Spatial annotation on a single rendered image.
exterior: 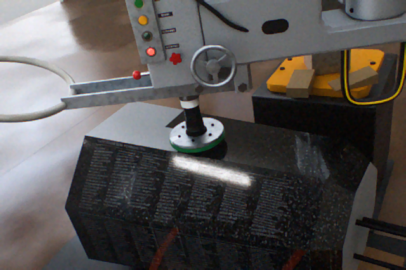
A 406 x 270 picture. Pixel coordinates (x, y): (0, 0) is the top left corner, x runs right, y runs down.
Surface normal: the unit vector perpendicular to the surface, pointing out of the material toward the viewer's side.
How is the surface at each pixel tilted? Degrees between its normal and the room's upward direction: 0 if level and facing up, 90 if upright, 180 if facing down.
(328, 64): 90
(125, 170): 45
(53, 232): 0
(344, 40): 90
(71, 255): 0
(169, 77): 90
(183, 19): 90
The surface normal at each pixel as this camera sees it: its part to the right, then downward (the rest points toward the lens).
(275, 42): -0.04, 0.56
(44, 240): -0.17, -0.82
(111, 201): -0.47, -0.19
